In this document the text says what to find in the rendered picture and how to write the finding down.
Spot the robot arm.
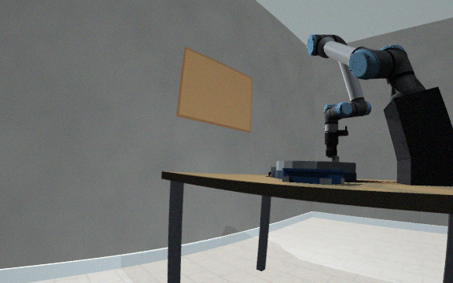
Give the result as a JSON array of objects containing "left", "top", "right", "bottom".
[{"left": 308, "top": 35, "right": 425, "bottom": 124}]

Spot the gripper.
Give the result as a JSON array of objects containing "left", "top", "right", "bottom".
[{"left": 324, "top": 123, "right": 348, "bottom": 162}]

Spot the blue open-top crate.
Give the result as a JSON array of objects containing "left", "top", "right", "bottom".
[{"left": 282, "top": 168, "right": 345, "bottom": 185}]

